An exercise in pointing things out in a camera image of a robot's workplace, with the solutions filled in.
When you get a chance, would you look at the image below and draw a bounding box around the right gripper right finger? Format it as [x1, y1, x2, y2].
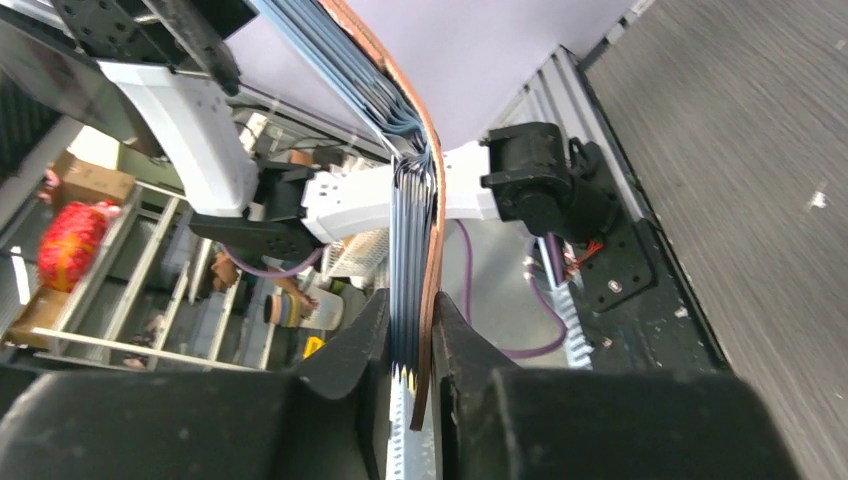
[432, 293, 800, 480]

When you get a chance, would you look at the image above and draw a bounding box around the pink leather card holder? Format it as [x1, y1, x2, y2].
[254, 1, 446, 431]

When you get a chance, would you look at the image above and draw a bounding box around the red mesh bag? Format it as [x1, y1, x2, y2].
[37, 201, 122, 293]

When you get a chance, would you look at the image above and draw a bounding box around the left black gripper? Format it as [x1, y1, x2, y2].
[51, 0, 256, 96]

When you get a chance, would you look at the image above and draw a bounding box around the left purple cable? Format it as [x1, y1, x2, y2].
[218, 218, 571, 362]

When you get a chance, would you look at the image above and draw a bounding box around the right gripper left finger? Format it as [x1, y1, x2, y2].
[1, 290, 390, 479]

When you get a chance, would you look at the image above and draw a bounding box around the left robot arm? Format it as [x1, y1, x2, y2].
[53, 1, 625, 259]

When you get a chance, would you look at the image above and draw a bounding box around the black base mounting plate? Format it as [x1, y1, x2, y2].
[555, 49, 729, 372]

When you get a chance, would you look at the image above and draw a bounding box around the cardboard box on shelf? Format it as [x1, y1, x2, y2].
[50, 151, 135, 207]

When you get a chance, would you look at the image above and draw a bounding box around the metal wire shelf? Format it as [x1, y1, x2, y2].
[1, 182, 274, 371]

